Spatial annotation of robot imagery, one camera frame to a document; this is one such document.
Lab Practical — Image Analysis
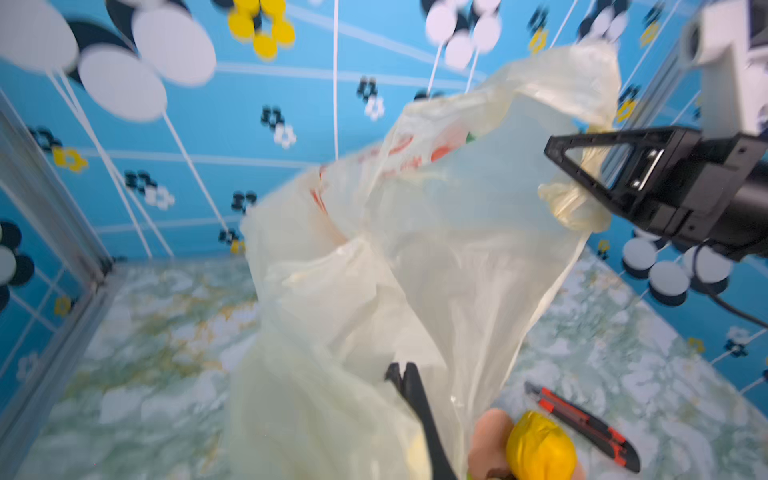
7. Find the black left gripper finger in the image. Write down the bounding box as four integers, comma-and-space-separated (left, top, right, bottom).
385, 362, 457, 480

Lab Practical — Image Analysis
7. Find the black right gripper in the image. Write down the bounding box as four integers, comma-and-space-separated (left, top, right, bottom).
544, 126, 767, 240

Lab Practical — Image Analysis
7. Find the translucent yellowish plastic bag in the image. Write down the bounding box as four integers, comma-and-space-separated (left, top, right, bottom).
227, 40, 621, 479

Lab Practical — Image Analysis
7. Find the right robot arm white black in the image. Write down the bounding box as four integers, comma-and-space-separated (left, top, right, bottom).
544, 126, 767, 261

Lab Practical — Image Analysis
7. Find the pink scalloped fruit plate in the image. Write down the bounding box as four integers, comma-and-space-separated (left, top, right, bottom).
468, 408, 586, 480

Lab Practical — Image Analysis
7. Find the yellow lemon fruit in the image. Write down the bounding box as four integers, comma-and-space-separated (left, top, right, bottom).
505, 411, 578, 480

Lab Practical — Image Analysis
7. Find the red black utility knife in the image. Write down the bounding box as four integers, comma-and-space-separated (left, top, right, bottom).
524, 381, 641, 474

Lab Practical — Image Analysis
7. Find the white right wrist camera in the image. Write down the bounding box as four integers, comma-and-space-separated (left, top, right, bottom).
680, 0, 767, 139

